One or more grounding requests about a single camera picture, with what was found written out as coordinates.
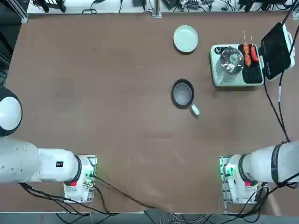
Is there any pale green multifunctional cooking machine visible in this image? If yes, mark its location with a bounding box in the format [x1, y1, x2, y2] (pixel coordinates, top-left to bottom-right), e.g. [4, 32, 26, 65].
[211, 22, 295, 87]

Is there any pale green round plate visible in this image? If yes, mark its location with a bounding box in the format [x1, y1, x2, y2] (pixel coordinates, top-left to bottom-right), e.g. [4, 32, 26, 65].
[173, 25, 199, 53]

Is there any knobbly orange sausage skewer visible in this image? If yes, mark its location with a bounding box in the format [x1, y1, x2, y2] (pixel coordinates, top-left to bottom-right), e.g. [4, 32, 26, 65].
[242, 30, 252, 67]

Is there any smooth red sausage skewer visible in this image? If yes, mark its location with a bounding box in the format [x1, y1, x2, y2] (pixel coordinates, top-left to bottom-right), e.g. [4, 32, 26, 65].
[249, 34, 259, 63]

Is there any black frying pan white handle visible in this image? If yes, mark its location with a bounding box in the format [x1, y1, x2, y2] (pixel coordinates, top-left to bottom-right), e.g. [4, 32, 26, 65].
[171, 79, 200, 116]

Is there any black left arm base cable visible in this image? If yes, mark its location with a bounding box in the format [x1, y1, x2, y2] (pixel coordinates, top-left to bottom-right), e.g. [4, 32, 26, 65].
[93, 175, 157, 209]

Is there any aluminium profile post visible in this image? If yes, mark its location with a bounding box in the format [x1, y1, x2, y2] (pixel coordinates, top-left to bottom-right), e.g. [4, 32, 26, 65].
[151, 0, 162, 18]

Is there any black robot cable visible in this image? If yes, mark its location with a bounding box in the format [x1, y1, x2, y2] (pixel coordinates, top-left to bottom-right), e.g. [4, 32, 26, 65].
[263, 2, 299, 143]

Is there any black cable with white tag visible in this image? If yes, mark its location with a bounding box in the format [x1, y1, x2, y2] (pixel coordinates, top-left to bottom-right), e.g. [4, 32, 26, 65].
[277, 35, 296, 143]

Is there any black left arm cable bundle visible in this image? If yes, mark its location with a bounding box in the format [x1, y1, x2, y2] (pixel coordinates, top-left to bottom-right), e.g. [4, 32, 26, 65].
[18, 182, 119, 216]

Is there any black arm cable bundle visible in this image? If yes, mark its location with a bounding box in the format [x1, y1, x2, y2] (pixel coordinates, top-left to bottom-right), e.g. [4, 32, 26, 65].
[256, 172, 299, 212]
[18, 182, 119, 216]

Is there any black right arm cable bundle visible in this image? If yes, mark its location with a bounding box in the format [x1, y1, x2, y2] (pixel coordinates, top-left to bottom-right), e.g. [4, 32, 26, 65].
[256, 172, 299, 212]

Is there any aluminium frame rack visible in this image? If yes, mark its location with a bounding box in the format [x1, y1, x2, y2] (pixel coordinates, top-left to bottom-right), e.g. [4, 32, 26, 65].
[0, 0, 29, 23]

